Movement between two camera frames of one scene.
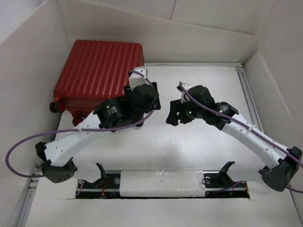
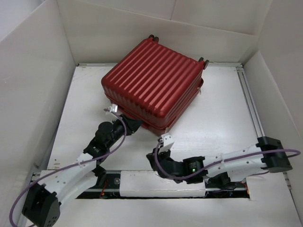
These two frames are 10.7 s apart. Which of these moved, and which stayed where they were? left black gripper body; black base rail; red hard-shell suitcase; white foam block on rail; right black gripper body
Moved: right black gripper body; left black gripper body; red hard-shell suitcase
Stayed: white foam block on rail; black base rail
